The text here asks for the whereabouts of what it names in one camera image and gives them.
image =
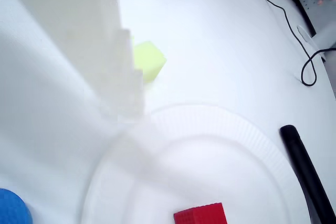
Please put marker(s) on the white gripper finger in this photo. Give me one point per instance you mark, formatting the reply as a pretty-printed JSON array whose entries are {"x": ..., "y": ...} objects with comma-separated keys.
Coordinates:
[{"x": 78, "y": 24}]

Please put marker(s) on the red cube block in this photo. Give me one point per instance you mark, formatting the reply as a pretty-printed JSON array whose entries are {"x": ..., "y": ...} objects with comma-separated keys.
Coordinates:
[{"x": 202, "y": 214}]

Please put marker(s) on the light green cube block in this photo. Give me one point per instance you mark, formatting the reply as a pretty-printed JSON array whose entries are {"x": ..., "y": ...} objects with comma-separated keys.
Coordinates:
[{"x": 149, "y": 60}]

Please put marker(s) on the white paper plate dish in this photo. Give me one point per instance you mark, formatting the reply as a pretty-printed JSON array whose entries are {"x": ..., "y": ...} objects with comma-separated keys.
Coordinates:
[{"x": 210, "y": 155}]

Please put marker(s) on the blue block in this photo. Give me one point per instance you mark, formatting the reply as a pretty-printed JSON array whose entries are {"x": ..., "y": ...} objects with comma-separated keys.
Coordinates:
[{"x": 11, "y": 208}]

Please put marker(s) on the black table edge strip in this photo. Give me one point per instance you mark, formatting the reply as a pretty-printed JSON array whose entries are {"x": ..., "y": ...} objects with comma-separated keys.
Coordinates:
[{"x": 302, "y": 9}]

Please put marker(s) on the small white oval piece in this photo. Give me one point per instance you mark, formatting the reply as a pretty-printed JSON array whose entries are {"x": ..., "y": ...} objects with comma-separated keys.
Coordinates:
[{"x": 303, "y": 33}]

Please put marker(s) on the black cylindrical bar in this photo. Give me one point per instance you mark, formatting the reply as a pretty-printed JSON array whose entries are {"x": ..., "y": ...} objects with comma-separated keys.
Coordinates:
[{"x": 304, "y": 161}]

